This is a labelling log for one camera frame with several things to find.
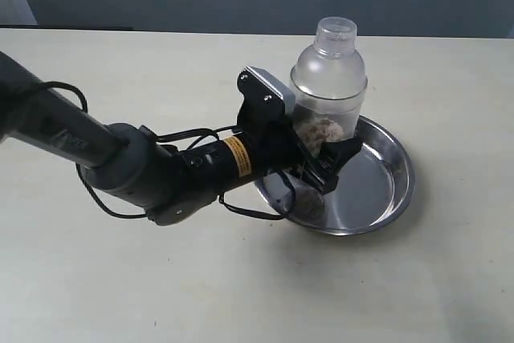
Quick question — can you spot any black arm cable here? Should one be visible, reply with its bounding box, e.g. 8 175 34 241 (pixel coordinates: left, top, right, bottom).
23 80 298 222

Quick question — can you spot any clear plastic shaker bottle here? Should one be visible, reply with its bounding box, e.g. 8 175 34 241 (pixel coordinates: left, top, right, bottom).
290 17 368 156

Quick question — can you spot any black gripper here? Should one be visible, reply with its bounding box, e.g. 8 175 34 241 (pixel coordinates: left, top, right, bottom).
235 105 362 194

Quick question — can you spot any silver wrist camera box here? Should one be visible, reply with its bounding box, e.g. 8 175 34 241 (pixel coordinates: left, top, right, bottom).
237 66 296 125

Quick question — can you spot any round stainless steel tray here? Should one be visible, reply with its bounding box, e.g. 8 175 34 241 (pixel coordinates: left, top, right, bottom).
252 112 416 238

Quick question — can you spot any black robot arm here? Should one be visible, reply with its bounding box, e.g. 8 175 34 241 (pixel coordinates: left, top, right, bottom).
1 55 362 226

